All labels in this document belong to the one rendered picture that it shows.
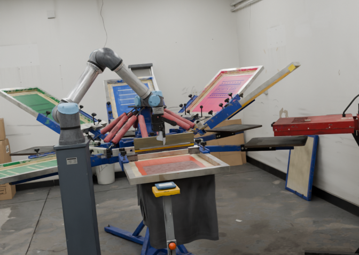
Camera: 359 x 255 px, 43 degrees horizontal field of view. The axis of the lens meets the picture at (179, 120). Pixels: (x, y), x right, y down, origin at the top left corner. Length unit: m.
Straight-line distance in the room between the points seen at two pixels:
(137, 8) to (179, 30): 0.75
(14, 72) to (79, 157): 4.77
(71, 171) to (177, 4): 5.16
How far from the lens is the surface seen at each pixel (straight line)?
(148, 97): 2.86
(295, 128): 3.48
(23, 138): 7.36
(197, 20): 7.52
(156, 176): 2.60
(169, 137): 3.08
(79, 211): 2.73
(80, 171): 2.67
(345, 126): 3.47
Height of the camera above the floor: 1.53
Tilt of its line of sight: 6 degrees down
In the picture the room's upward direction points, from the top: 5 degrees counter-clockwise
